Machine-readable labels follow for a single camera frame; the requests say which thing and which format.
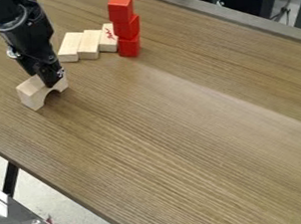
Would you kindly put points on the wooden block with red mark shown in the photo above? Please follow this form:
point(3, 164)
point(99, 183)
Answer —
point(108, 41)

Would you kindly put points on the plain wooden block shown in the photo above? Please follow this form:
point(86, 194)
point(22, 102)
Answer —
point(69, 48)
point(89, 44)

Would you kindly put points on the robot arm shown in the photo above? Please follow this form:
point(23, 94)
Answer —
point(5, 8)

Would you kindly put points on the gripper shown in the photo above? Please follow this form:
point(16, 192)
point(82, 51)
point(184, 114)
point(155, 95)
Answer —
point(32, 38)

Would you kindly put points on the white wooden arc block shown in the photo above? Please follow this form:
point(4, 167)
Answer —
point(35, 93)

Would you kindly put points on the black table leg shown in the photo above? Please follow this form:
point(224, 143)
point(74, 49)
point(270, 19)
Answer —
point(10, 179)

